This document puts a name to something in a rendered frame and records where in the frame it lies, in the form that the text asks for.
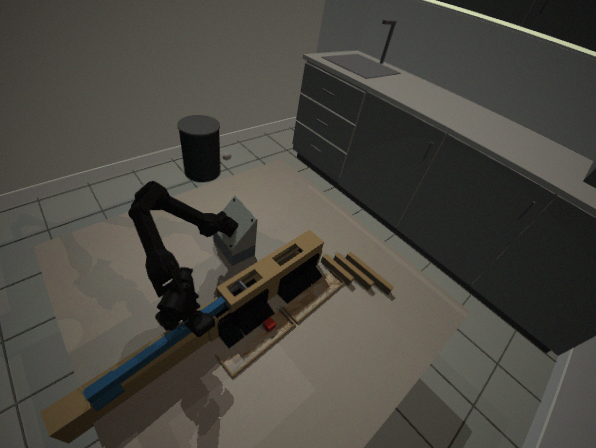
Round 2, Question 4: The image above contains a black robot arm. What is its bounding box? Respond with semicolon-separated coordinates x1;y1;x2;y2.
128;181;238;331

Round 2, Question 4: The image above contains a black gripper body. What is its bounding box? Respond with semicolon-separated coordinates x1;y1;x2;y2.
184;292;215;337

